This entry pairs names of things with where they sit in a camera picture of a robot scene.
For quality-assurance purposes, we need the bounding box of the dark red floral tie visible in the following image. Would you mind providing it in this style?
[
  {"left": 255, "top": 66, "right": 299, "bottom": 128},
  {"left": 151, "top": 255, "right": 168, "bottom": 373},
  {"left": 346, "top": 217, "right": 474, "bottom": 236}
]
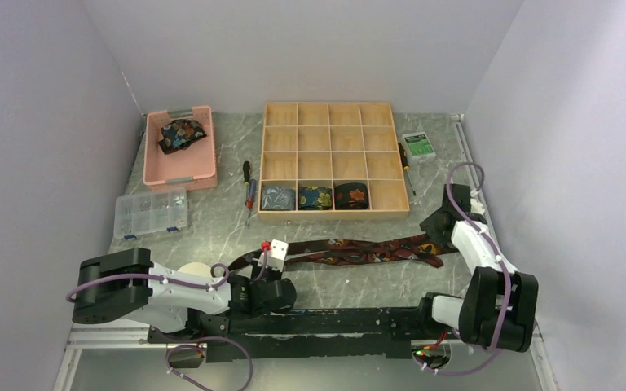
[{"left": 227, "top": 235, "right": 449, "bottom": 272}]

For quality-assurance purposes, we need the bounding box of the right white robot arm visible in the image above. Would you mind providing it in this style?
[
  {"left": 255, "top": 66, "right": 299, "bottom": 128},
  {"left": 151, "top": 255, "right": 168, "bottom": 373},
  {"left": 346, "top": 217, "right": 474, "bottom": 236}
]
[{"left": 416, "top": 184, "right": 539, "bottom": 353}]

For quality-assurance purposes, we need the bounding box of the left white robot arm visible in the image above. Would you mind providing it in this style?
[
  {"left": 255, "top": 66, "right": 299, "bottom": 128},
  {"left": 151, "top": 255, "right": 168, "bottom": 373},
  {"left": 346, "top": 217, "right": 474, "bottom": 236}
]
[{"left": 66, "top": 248, "right": 297, "bottom": 342}]

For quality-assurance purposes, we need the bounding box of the white tape roll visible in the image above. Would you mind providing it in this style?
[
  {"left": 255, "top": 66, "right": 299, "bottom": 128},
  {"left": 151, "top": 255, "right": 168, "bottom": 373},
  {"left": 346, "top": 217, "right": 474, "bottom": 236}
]
[{"left": 177, "top": 262, "right": 213, "bottom": 278}]

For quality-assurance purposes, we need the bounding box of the green white small box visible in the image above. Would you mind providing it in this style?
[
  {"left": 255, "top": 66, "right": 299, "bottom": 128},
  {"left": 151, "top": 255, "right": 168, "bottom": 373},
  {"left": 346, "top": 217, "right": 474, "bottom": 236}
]
[{"left": 400, "top": 131, "right": 436, "bottom": 165}]

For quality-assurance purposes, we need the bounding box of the thin black yellow screwdriver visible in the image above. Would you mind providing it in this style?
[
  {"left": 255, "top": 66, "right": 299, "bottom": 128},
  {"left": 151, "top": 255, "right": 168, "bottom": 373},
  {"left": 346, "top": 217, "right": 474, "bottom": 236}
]
[{"left": 398, "top": 143, "right": 417, "bottom": 196}]

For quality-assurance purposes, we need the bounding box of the black orange rolled tie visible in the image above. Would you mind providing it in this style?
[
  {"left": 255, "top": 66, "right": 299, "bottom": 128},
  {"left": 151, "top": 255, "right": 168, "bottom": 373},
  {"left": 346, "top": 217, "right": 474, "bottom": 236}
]
[{"left": 333, "top": 182, "right": 370, "bottom": 210}]

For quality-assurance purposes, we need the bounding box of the blue grey rolled tie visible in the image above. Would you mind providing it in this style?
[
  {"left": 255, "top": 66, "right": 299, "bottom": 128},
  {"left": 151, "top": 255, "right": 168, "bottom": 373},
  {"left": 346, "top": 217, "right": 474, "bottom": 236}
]
[{"left": 261, "top": 186, "right": 297, "bottom": 211}]

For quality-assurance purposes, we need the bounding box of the blue red screwdriver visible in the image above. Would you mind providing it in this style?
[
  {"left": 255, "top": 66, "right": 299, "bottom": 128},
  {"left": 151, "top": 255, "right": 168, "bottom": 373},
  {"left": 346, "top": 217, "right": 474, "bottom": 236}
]
[{"left": 245, "top": 178, "right": 258, "bottom": 227}]

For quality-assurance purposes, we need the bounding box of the navy yellow rolled tie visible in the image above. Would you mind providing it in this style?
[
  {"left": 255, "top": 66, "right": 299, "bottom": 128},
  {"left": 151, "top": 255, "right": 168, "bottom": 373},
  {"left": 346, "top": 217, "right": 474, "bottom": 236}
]
[{"left": 298, "top": 187, "right": 333, "bottom": 210}]

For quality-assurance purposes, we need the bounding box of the clear plastic screw box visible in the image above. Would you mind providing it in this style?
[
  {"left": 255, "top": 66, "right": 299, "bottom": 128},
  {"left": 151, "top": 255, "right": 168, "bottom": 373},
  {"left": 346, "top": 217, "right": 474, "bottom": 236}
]
[{"left": 113, "top": 187, "right": 188, "bottom": 240}]

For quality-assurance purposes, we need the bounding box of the pink plastic basket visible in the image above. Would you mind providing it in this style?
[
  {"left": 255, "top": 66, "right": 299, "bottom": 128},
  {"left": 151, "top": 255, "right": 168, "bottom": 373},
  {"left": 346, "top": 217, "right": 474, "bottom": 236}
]
[{"left": 143, "top": 106, "right": 218, "bottom": 191}]

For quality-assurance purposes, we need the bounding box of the wooden compartment tray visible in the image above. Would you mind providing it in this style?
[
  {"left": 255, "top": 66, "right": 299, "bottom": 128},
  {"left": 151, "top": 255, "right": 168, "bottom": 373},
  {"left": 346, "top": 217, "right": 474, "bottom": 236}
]
[{"left": 257, "top": 102, "right": 410, "bottom": 222}]

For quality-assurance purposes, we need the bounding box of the black floral tie in basket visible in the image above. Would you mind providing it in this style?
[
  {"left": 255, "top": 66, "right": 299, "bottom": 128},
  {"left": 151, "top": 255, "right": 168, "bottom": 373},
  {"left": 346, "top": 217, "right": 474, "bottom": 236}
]
[{"left": 157, "top": 119, "right": 207, "bottom": 155}]

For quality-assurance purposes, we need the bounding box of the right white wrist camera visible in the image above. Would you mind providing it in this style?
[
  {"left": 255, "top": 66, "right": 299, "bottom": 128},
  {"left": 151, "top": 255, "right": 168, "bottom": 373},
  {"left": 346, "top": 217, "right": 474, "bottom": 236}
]
[{"left": 470, "top": 197, "right": 486, "bottom": 215}]

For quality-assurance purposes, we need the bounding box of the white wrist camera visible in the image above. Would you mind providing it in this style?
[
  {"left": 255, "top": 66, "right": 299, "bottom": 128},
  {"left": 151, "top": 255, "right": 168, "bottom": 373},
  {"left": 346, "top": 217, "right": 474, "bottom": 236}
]
[
  {"left": 258, "top": 239, "right": 289, "bottom": 272},
  {"left": 470, "top": 197, "right": 486, "bottom": 215}
]

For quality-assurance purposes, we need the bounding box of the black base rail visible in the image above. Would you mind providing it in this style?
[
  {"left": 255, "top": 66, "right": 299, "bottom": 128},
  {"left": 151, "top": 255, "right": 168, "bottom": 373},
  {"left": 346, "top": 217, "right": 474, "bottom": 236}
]
[{"left": 148, "top": 307, "right": 454, "bottom": 363}]

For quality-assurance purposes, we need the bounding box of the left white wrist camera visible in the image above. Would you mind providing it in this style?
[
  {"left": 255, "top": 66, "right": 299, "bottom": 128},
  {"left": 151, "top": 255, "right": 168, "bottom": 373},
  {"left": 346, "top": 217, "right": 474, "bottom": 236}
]
[{"left": 258, "top": 239, "right": 289, "bottom": 272}]

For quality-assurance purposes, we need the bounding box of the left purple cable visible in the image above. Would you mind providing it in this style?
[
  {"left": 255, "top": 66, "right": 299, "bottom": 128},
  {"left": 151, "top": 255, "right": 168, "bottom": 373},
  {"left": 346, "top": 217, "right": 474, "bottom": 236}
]
[{"left": 165, "top": 336, "right": 254, "bottom": 391}]

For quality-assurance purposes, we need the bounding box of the aluminium rail at right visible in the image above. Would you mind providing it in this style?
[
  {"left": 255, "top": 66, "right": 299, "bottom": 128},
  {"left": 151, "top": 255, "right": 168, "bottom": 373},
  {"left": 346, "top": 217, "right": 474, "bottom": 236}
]
[{"left": 450, "top": 116, "right": 479, "bottom": 178}]

